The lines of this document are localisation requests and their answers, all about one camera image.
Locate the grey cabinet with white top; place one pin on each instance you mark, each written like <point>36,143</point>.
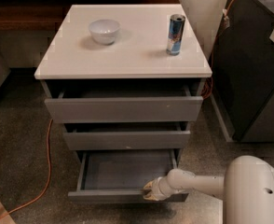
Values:
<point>136,62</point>

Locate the grey middle drawer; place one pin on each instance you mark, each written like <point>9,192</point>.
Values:
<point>116,136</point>

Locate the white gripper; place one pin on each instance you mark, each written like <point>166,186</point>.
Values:
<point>156,188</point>

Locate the dark grey cabinet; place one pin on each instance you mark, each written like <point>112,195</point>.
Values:
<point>243,71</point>

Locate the blue silver redbull can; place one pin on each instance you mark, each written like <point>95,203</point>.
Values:
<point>175,34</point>

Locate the grey top drawer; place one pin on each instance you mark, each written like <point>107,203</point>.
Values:
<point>154,107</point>

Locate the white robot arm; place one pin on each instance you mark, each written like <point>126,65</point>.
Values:
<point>247,189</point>

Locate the grey bottom drawer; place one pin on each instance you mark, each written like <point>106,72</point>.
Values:
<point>118,176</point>

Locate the brown wooden counter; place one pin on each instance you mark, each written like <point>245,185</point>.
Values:
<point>48,14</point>

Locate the grey drawer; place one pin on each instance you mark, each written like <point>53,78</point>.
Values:
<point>116,136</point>
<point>154,107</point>
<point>118,176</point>

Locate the white bowl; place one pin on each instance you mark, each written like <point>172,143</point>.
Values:
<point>104,31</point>

